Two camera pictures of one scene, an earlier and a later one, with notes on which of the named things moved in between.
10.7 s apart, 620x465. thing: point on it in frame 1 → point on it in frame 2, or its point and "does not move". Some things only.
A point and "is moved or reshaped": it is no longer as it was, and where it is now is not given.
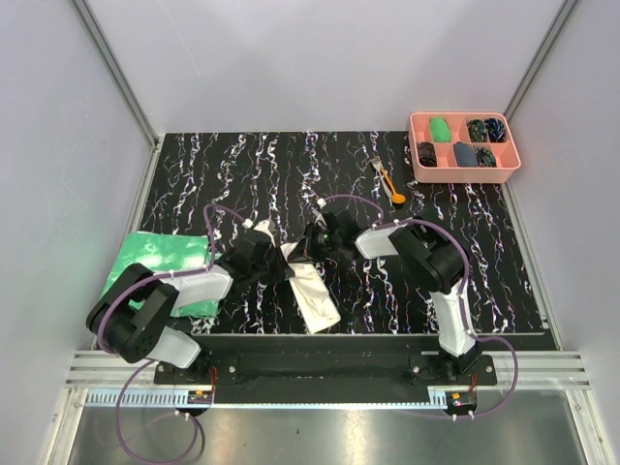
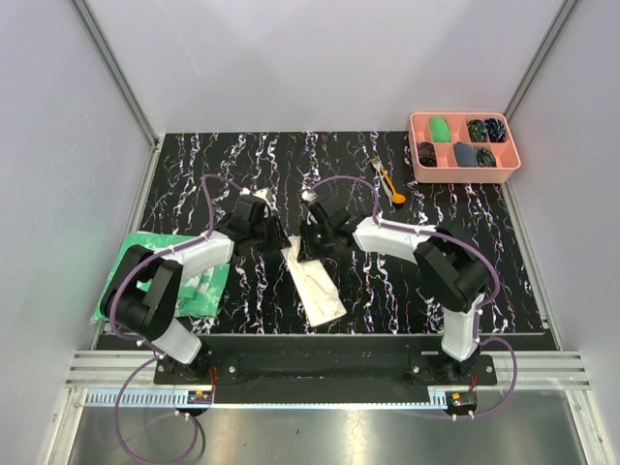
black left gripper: [283, 270] → [279, 240]
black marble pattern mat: [214, 185] does not move
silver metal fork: [378, 164] does not move
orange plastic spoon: [396, 198] does not move
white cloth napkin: [314, 299] is moved or reshaped
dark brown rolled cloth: [427, 156] does not move
